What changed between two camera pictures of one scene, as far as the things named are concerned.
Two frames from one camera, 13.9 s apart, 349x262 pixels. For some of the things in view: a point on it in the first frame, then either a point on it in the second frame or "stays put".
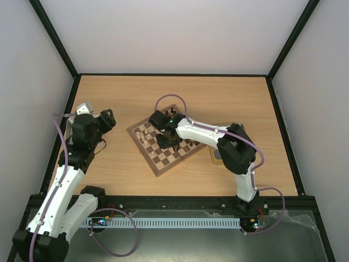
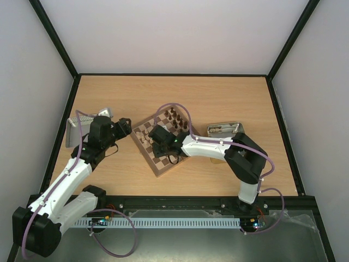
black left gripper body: (108, 124) → (124, 131)
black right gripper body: (166, 139) → (158, 148)
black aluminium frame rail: (262, 202) stays put
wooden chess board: (144, 135) stays put
